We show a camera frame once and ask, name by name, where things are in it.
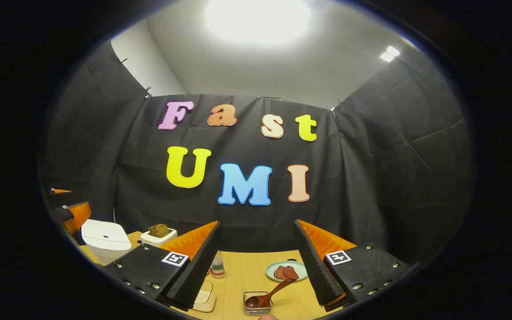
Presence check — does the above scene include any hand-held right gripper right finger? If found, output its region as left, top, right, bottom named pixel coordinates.
left=293, top=219, right=410, bottom=312

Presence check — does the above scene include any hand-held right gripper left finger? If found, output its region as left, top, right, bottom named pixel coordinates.
left=104, top=221, right=221, bottom=312

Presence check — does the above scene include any white rice cooker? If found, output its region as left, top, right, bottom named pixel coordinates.
left=81, top=219, right=132, bottom=266

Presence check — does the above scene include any metal wire chopstick holder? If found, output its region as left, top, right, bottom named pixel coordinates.
left=243, top=291, right=273, bottom=316

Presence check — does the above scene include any brown wooden spoon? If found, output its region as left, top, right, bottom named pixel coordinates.
left=245, top=278, right=297, bottom=309

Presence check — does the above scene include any clear plastic water bottle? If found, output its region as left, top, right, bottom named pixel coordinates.
left=210, top=251, right=226, bottom=279

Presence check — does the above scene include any white toaster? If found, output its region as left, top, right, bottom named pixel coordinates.
left=140, top=227, right=178, bottom=248

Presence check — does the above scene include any light green plate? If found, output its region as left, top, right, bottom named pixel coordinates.
left=265, top=260, right=308, bottom=282

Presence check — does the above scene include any black backdrop cloth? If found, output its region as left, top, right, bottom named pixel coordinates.
left=38, top=40, right=476, bottom=267

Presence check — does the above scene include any small ceiling light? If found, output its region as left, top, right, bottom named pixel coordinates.
left=380, top=45, right=401, bottom=63

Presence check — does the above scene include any large ceiling light panel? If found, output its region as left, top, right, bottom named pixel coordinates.
left=205, top=0, right=312, bottom=45

